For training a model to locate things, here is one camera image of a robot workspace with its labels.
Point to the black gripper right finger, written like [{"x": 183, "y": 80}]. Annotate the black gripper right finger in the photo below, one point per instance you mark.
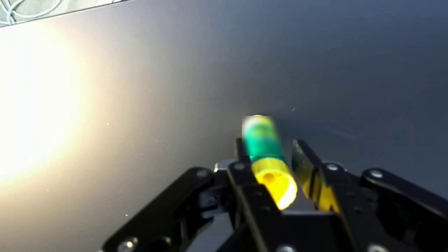
[{"x": 387, "y": 210}]

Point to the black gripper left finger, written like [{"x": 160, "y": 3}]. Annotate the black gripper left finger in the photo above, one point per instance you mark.
[{"x": 187, "y": 210}]

